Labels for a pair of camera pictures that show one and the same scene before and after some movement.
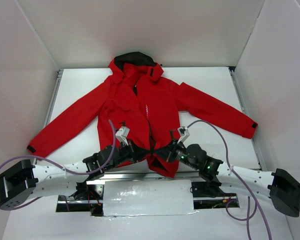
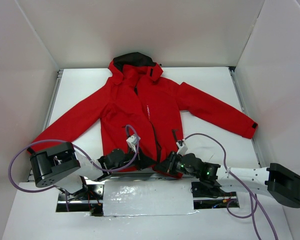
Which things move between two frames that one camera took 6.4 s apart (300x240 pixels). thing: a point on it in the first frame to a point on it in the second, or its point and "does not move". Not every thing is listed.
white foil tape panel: (148, 197) does not move
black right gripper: (170, 150) to (168, 164)
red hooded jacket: (136, 112) does not move
